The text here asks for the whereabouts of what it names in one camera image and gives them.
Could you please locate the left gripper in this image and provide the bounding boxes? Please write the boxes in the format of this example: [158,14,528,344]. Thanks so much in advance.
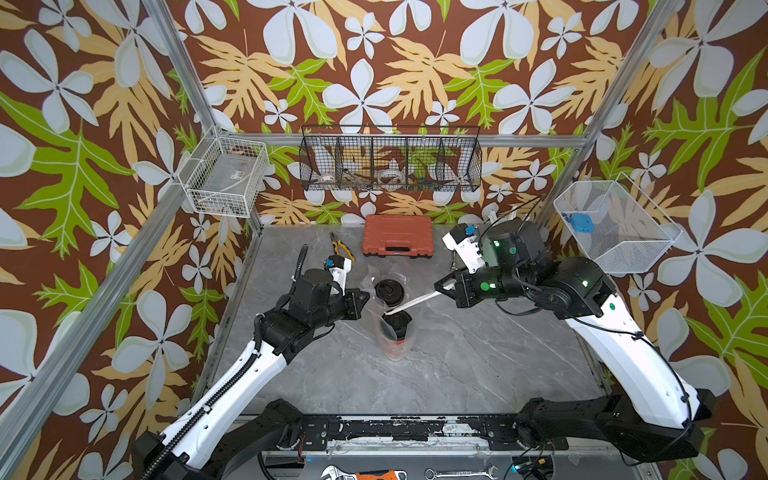
[308,287,370,331]

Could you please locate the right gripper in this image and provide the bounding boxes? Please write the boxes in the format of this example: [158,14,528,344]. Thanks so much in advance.
[431,265,534,309]

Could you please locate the clear plastic carrier bag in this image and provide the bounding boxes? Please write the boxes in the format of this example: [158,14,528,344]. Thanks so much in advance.
[363,270,419,362]

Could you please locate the white straw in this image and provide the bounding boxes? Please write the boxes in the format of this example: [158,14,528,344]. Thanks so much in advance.
[384,291,442,316]

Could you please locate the red milk tea cup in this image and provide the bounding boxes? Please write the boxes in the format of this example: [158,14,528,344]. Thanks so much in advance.
[377,311,413,361]
[373,278,406,313]

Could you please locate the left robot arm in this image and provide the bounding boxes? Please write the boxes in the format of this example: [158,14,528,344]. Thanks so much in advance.
[133,261,370,479]

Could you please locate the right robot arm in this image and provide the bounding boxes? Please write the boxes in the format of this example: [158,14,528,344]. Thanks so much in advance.
[434,218,716,463]

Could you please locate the yellow black pliers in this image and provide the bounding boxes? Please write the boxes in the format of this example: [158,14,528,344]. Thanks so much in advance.
[330,232,356,262]

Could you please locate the red plastic tool case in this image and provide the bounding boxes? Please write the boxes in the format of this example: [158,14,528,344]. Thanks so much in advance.
[362,214,435,258]

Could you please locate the blue object in basket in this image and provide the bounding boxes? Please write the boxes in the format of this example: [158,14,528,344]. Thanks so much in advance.
[566,213,595,234]

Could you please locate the white mesh basket right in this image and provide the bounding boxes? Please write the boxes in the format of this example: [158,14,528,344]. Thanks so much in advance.
[554,174,683,276]

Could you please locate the silver combination wrench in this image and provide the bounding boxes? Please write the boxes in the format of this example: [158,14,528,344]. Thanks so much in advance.
[424,465,497,480]

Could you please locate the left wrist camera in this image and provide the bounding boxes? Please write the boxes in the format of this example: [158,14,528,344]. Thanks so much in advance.
[325,254,352,293]

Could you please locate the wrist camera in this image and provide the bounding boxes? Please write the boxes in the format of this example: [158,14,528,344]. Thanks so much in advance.
[442,223,486,274]
[325,254,352,293]

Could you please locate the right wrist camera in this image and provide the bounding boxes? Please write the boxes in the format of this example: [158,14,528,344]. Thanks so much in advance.
[442,223,486,274]

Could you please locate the black wire basket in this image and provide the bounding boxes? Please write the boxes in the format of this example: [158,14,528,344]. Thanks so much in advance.
[297,125,483,192]

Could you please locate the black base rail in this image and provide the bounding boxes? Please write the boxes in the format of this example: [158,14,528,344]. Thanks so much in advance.
[287,413,568,452]

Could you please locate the orange handled adjustable wrench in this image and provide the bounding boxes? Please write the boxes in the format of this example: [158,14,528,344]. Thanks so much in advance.
[320,465,408,480]

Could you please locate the white wire basket left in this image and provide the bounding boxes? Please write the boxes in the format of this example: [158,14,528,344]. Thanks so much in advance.
[178,127,271,218]

